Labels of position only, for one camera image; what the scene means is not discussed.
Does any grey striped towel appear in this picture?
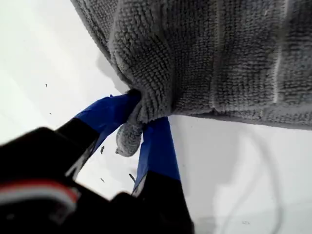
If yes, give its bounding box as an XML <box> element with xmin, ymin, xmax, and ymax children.
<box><xmin>70</xmin><ymin>0</ymin><xmax>312</xmax><ymax>158</ymax></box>

